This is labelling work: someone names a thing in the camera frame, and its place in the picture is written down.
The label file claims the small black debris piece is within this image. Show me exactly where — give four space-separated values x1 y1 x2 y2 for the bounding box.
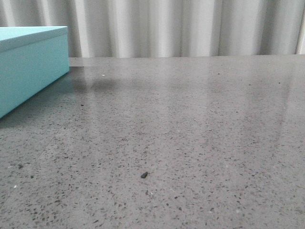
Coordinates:
141 172 148 178

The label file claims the white pleated curtain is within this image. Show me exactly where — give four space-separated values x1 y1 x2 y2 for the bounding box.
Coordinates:
0 0 305 58

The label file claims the light blue box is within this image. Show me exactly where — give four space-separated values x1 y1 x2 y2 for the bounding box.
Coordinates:
0 26 69 116

